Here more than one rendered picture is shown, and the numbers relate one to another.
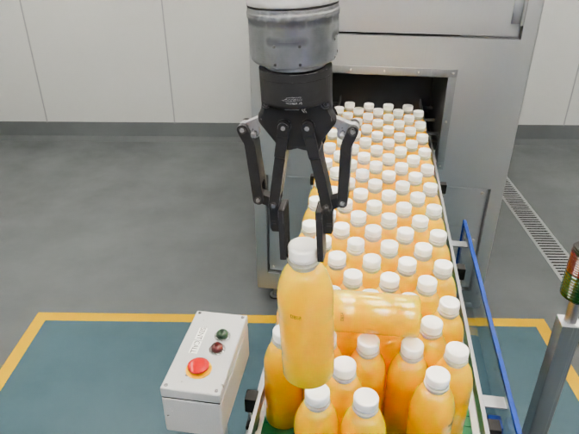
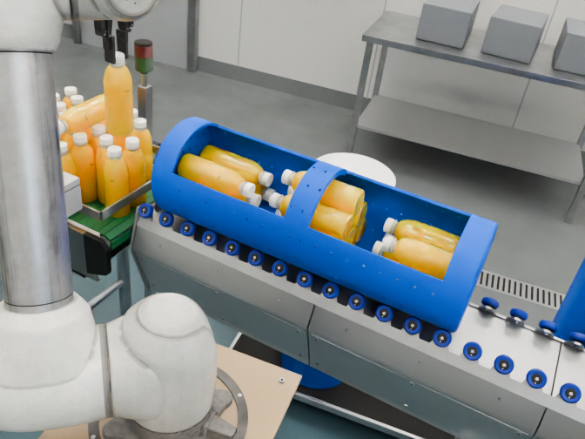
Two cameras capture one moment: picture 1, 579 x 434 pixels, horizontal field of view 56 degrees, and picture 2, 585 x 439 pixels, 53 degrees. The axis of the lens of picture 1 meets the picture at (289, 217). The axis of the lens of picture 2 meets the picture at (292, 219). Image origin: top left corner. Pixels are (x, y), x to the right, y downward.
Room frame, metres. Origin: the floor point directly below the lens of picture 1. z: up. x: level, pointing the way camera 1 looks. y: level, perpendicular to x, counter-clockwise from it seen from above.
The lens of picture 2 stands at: (-0.27, 1.24, 1.95)
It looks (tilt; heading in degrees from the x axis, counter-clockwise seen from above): 34 degrees down; 284
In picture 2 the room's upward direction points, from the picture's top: 8 degrees clockwise
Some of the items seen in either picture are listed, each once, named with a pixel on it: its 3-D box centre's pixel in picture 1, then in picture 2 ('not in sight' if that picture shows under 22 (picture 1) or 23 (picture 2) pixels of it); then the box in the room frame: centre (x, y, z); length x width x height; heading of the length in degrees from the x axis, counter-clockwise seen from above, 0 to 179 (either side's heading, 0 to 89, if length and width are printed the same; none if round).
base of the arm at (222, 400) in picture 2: not in sight; (179, 410); (0.05, 0.62, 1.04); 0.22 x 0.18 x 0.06; 179
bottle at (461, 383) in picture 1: (447, 397); not in sight; (0.70, -0.29, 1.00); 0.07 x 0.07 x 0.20
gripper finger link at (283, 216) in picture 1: (283, 229); (110, 49); (0.57, 0.01, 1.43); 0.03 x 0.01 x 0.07; 170
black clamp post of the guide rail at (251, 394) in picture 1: (252, 409); not in sight; (0.73, 0.07, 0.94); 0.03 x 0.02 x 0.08; 171
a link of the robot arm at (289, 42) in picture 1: (294, 34); not in sight; (0.56, 0.00, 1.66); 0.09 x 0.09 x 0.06
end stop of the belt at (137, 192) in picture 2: not in sight; (147, 186); (0.55, -0.12, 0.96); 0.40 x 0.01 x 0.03; 81
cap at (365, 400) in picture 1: (365, 400); (132, 142); (0.59, -0.12, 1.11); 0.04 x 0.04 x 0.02
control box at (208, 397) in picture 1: (208, 368); (39, 188); (0.72, 0.14, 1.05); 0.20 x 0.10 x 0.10; 171
